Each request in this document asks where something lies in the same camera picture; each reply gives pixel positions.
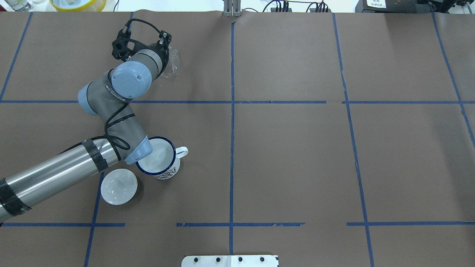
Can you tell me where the yellow round container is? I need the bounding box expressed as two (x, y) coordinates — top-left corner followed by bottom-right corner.
(49, 0), (107, 12)

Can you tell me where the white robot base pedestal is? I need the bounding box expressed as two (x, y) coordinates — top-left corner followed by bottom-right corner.
(181, 255), (279, 267)

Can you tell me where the aluminium frame post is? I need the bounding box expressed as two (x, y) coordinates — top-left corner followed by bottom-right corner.
(223, 0), (242, 17)

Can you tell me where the black box with label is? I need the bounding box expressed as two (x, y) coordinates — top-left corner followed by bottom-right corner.
(354, 0), (417, 14)

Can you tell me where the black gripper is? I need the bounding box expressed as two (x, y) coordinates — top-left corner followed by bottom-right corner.
(150, 32), (172, 60)

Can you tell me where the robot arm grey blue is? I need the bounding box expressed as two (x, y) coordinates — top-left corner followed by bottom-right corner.
(1, 27), (172, 223)

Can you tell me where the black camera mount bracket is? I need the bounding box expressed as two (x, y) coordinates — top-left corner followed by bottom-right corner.
(112, 26), (144, 62)

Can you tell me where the white ceramic lid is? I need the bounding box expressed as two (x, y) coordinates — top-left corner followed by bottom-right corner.
(100, 168), (138, 205)

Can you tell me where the white enamel mug blue rim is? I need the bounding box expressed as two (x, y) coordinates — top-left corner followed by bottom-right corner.
(135, 136), (189, 180)

